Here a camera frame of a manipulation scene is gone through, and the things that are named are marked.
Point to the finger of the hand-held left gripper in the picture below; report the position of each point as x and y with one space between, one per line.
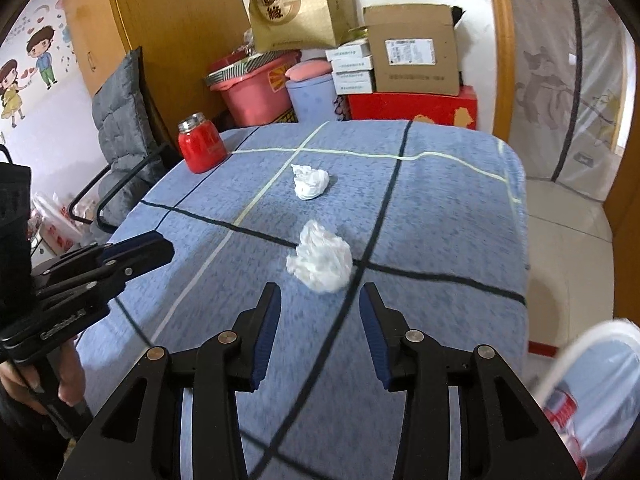
150 252
110 255

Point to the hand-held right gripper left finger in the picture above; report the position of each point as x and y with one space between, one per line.
265 340

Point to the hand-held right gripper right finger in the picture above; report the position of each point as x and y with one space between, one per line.
372 340

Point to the white tissue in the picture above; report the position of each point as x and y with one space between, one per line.
310 182
320 260

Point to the red drink can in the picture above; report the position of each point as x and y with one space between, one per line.
562 410

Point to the white round trash bin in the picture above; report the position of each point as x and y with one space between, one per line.
600 330

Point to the person's left forearm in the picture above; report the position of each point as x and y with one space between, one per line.
20 440

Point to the person's left hand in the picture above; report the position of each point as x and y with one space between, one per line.
72 375

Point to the white red-printed plastic bag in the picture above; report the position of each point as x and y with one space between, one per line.
55 220

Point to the red jar with metal lid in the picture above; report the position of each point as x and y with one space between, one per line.
200 150

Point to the blue checked blanket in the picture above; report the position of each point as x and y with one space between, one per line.
425 220

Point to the grey padded folding chair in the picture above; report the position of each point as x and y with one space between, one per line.
120 120

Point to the pink plastic basin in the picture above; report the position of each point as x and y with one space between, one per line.
250 97

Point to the patterned gift box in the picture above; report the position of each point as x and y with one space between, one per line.
235 67

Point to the blue container with pink lid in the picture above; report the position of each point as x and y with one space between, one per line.
310 100

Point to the orange wooden wardrobe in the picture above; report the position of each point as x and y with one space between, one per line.
175 20

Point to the red gift box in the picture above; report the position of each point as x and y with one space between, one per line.
400 107

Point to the clear plastic bin liner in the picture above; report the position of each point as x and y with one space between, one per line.
615 410

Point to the small white cardboard box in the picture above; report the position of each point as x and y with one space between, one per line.
350 51
354 82
352 64

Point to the brown cardboard box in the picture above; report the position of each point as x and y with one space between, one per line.
415 70

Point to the brown paper carrier bag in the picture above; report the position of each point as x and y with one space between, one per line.
300 10

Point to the orange wooden door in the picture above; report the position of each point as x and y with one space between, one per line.
625 200

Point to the cat print mesh curtain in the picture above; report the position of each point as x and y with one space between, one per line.
550 85

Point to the cartoon wall sticker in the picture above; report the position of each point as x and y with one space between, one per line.
42 55

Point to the orange wooden door frame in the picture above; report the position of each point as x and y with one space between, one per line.
500 35

